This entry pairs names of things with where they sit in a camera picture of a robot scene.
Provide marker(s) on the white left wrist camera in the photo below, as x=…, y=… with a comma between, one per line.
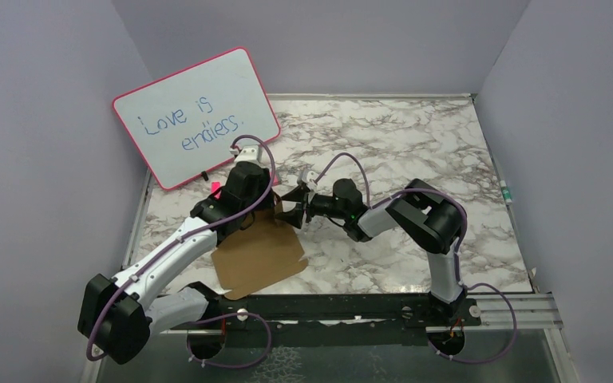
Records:
x=251, y=154

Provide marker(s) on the green capped marker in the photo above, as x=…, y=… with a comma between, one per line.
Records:
x=506, y=192

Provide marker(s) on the pink marker pen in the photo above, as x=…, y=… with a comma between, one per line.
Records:
x=215, y=189

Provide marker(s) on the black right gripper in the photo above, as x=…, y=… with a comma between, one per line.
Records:
x=294, y=217

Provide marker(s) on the brown cardboard box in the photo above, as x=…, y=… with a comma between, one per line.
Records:
x=267, y=252

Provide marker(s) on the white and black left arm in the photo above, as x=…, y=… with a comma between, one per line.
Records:
x=119, y=314

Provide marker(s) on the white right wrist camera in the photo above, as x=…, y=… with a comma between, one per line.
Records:
x=308, y=179

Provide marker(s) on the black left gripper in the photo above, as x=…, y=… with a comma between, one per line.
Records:
x=269, y=203

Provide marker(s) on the pink framed whiteboard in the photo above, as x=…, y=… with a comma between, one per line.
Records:
x=184, y=124

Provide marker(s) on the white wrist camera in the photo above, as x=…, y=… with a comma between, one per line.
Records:
x=308, y=179
x=251, y=154

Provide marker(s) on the aluminium frame rail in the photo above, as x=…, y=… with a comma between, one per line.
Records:
x=523, y=311

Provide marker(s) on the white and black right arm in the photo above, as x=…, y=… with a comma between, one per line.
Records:
x=432, y=219

